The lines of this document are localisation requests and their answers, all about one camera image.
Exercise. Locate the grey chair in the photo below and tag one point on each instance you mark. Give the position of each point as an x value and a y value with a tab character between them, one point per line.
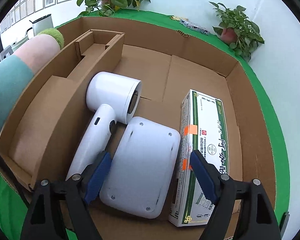
0	52

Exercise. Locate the large cardboard tissue box tray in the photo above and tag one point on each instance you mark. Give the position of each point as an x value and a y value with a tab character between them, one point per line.
133	131

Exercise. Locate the pastel striped plush pillow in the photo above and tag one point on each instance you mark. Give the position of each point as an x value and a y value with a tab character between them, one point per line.
17	70

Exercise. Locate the small brown cardboard insert box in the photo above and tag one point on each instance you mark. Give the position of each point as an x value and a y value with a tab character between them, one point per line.
41	134

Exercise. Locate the yellow small object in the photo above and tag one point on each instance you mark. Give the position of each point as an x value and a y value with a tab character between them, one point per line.
176	18

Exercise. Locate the white hair dryer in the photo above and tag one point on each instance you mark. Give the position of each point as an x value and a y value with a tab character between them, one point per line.
113	98

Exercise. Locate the green tablecloth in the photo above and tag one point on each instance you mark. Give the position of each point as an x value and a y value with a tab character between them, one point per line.
265	99

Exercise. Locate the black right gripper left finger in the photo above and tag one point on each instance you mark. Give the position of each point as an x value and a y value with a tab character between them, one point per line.
44	219

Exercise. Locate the right potted green plant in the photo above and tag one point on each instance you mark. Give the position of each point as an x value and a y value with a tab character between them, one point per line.
237	31

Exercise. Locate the black phone on table edge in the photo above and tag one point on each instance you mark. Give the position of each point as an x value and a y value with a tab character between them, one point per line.
284	222

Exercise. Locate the white mug with black lid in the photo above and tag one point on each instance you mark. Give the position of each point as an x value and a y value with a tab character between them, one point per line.
41	24

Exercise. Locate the patterned small pouch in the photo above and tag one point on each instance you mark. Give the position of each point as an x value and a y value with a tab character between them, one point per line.
194	27

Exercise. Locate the white green medicine box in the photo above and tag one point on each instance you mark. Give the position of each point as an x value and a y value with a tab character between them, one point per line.
202	128

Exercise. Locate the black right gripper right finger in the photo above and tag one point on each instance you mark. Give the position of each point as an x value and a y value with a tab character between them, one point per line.
256	217

